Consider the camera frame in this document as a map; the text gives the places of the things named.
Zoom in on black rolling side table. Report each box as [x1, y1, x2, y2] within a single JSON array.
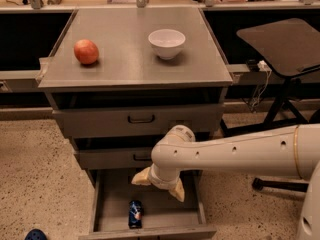
[[220, 18, 320, 137]]

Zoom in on white ceramic bowl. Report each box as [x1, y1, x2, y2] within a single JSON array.
[[148, 29, 186, 60]]

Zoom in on bottom grey drawer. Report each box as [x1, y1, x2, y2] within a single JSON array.
[[79, 168, 216, 240]]

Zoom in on black office chair base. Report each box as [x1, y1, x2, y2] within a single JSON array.
[[252, 178, 308, 192]]

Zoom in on middle grey drawer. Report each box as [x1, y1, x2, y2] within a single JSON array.
[[74, 147, 152, 170]]

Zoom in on blue shoe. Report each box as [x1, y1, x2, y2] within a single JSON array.
[[24, 229, 47, 240]]

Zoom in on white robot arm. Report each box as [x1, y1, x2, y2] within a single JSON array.
[[132, 124, 320, 240]]

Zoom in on grey drawer cabinet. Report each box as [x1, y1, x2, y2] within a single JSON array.
[[37, 7, 233, 185]]

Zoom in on white cables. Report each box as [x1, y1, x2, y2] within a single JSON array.
[[249, 60, 273, 113]]

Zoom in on top grey drawer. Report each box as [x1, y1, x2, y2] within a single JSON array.
[[53, 104, 223, 138]]

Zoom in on blue pepsi can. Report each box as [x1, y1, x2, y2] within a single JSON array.
[[128, 200, 143, 229]]

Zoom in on red apple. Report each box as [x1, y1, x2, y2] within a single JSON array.
[[74, 39, 99, 65]]

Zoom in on grey drawer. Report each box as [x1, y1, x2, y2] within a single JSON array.
[[79, 168, 216, 240], [53, 104, 223, 138], [74, 147, 152, 170]]

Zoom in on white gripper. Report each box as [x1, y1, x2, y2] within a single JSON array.
[[131, 164, 185, 202]]

